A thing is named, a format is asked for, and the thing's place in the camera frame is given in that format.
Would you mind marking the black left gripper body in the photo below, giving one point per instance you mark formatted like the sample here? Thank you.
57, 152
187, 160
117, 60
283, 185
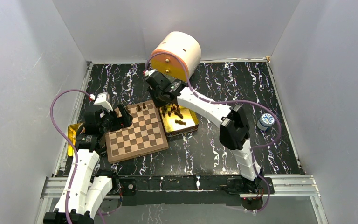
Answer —
110, 123

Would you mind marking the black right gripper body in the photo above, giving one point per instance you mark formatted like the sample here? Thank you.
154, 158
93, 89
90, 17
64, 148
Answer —
157, 100

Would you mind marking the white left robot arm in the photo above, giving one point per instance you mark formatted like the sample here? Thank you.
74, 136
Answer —
82, 196

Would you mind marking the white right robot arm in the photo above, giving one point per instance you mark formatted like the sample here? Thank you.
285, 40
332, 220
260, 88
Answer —
232, 121

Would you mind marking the wooden chess board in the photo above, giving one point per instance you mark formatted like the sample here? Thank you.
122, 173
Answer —
145, 136

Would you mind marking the gold tin with light pieces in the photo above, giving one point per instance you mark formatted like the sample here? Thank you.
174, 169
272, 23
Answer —
71, 134

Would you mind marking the gold tin with dark pieces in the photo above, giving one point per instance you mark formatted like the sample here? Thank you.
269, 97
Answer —
178, 120

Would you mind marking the round pastel drawer cabinet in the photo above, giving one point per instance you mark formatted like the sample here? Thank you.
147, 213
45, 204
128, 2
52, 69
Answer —
178, 55

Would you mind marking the blue white round cap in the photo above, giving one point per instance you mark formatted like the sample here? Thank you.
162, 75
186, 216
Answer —
265, 121

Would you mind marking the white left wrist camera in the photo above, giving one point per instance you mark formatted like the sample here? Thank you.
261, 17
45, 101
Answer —
102, 99

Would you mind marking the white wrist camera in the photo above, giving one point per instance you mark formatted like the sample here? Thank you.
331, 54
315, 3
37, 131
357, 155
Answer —
147, 73
102, 99

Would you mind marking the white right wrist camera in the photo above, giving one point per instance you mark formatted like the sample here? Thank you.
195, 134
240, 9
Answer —
147, 73

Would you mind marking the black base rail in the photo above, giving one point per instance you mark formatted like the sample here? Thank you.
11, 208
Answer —
230, 190

